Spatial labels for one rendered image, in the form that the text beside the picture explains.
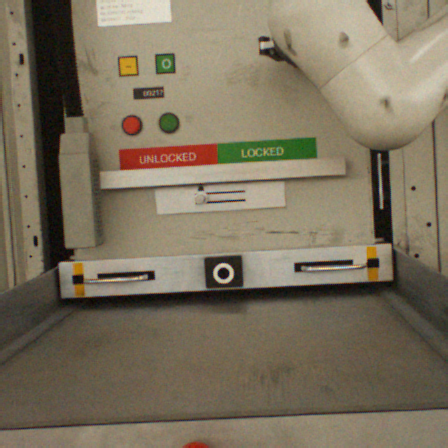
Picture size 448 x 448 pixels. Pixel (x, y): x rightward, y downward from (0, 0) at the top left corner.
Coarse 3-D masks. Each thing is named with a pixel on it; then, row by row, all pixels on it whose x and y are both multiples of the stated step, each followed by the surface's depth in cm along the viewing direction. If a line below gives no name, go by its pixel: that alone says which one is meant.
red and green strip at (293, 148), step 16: (208, 144) 136; (224, 144) 136; (240, 144) 136; (256, 144) 136; (272, 144) 136; (288, 144) 136; (304, 144) 135; (128, 160) 137; (144, 160) 137; (160, 160) 137; (176, 160) 136; (192, 160) 136; (208, 160) 136; (224, 160) 136; (240, 160) 136; (256, 160) 136; (272, 160) 136
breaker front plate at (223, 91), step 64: (192, 0) 135; (256, 0) 134; (192, 64) 135; (256, 64) 135; (192, 128) 136; (256, 128) 136; (320, 128) 135; (128, 192) 137; (192, 192) 137; (256, 192) 136; (320, 192) 136; (128, 256) 138
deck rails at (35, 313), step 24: (408, 264) 123; (24, 288) 119; (48, 288) 132; (384, 288) 137; (408, 288) 124; (432, 288) 107; (0, 312) 108; (24, 312) 118; (48, 312) 131; (72, 312) 134; (408, 312) 114; (432, 312) 108; (0, 336) 107; (24, 336) 113; (432, 336) 97; (0, 360) 98
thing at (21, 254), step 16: (0, 0) 137; (0, 16) 137; (0, 32) 136; (0, 48) 136; (0, 80) 139; (16, 144) 139; (16, 160) 139; (16, 176) 139; (0, 192) 139; (16, 192) 139; (0, 208) 139; (16, 208) 139; (0, 224) 139; (16, 224) 139; (0, 240) 139; (16, 240) 138; (0, 256) 139; (0, 272) 139; (0, 288) 139
